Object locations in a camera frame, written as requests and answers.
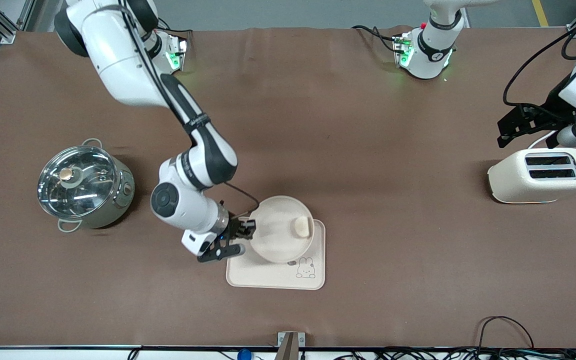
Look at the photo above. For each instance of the blue round cap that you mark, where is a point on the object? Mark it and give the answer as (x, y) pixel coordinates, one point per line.
(244, 355)

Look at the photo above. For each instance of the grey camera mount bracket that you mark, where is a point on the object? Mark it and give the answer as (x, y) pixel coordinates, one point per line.
(290, 345)

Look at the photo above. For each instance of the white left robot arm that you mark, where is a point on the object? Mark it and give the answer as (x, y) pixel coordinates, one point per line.
(430, 65)

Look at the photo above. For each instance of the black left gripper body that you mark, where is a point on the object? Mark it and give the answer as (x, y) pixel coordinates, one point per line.
(546, 112)

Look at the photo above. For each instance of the steel pot with glass lid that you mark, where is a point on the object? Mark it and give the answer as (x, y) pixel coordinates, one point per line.
(118, 200)

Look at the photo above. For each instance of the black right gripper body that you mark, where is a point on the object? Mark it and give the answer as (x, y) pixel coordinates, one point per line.
(235, 228)

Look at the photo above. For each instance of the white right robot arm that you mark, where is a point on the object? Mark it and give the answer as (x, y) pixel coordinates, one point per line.
(123, 60)

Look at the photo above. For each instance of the white steamed bun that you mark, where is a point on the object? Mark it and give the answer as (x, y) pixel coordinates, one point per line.
(301, 228)

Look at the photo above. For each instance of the cream two-slot toaster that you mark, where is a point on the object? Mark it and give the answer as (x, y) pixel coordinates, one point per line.
(528, 187)

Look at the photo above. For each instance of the brown table mat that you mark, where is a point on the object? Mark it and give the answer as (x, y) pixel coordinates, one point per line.
(368, 125)

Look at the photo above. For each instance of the glass pot lid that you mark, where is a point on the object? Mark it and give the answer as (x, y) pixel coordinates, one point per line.
(78, 185)

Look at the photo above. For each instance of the cream rabbit print tray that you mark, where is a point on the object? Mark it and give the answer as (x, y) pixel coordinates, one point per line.
(268, 277)

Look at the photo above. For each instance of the cream round plate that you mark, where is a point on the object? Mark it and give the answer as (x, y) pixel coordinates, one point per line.
(275, 235)

